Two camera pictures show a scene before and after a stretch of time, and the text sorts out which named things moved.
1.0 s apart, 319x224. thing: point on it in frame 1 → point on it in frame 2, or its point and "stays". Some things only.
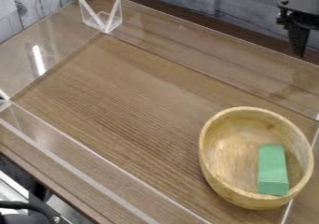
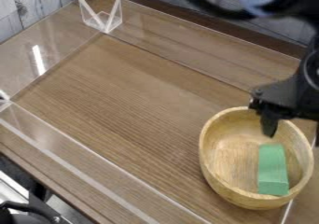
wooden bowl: x=229 y=138 stays
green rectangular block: x=272 y=182 stays
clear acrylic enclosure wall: x=109 y=86 stays
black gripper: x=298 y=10 → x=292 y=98
